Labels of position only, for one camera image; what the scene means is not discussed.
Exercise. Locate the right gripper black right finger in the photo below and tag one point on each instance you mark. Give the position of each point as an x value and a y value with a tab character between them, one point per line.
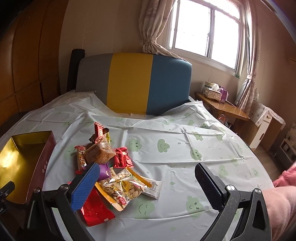
212	186

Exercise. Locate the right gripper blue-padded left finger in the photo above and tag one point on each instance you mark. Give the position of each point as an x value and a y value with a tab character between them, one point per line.
82	185

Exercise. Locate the red foil packet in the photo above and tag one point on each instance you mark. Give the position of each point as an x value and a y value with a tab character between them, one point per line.
94	212

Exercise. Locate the red-ended rice cracker roll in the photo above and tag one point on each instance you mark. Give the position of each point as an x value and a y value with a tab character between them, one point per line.
81	161

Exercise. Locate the purple snack packet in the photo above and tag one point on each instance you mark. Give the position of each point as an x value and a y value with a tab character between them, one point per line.
104	172

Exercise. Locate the pumpkin seed bag orange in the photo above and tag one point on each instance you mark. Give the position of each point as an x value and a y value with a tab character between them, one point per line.
122	188

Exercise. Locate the clear-wrapped brown cake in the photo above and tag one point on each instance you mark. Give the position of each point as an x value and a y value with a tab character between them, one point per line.
99	153

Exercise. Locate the puffy red snack packet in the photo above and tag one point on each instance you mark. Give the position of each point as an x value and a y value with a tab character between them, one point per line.
121	158

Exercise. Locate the white brown snack packet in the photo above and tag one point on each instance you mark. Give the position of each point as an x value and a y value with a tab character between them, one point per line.
155	190

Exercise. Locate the dark brown candy packet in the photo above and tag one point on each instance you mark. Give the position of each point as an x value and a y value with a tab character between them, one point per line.
100	132

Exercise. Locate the white cloud-print tablecloth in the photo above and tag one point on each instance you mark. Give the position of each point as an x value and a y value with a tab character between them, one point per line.
164	148

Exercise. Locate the wooden side table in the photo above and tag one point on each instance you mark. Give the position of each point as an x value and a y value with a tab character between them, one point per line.
218	108

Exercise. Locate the white covered cabinet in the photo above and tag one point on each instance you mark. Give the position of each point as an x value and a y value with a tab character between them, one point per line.
267	124

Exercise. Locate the purple small box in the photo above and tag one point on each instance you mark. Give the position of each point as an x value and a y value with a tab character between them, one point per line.
224	94

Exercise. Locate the right beige curtain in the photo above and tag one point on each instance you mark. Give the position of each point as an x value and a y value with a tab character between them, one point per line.
245	96

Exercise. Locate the beige curtain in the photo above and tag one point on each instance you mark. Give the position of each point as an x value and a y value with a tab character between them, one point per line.
245	96
153	18

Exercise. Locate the tissue box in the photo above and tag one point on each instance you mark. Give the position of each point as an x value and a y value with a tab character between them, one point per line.
211	91

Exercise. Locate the grey yellow blue headboard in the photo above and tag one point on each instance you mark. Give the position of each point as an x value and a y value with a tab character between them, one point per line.
136	83

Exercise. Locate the black rolled mat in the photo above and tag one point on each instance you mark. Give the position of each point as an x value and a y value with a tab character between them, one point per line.
76	56

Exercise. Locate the window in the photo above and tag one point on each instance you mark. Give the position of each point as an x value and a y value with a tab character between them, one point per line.
207	31

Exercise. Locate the wooden wardrobe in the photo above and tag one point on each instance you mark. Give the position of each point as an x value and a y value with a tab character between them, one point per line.
29	60

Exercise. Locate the left beige curtain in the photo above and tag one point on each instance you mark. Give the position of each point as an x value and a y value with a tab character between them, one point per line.
153	18

